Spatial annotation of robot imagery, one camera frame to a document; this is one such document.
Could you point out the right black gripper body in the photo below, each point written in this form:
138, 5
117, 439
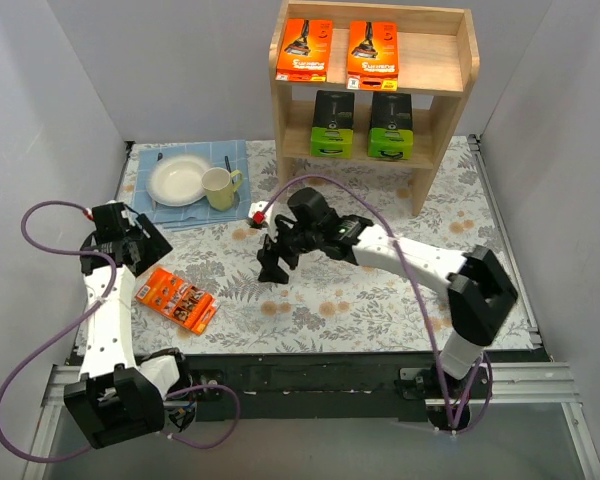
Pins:
279, 241

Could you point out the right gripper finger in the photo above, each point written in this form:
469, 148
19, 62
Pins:
280, 274
268, 259

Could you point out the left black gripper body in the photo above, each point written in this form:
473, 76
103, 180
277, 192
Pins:
143, 243

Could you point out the orange razor box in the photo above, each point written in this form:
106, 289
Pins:
305, 52
177, 300
373, 56

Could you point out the green black razor box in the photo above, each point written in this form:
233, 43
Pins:
332, 125
391, 135

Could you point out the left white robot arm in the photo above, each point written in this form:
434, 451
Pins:
117, 398

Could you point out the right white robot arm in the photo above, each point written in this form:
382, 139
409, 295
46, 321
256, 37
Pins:
479, 292

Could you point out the wooden two-tier shelf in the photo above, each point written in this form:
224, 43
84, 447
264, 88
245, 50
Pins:
438, 56

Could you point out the white plate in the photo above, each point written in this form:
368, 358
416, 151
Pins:
177, 181

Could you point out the floral tablecloth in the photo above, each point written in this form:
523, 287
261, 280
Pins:
328, 306

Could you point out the yellow mug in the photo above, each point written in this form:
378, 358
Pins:
220, 186

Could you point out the blue checkered cloth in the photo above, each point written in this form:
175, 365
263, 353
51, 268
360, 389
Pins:
143, 157

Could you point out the black knife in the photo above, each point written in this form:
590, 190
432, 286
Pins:
227, 162

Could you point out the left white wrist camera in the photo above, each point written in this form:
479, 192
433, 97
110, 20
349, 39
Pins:
87, 214

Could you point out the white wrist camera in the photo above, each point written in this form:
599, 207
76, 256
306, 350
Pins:
258, 215
87, 214

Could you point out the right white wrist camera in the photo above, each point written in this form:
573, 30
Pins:
258, 215

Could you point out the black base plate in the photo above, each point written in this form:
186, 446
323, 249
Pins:
401, 386

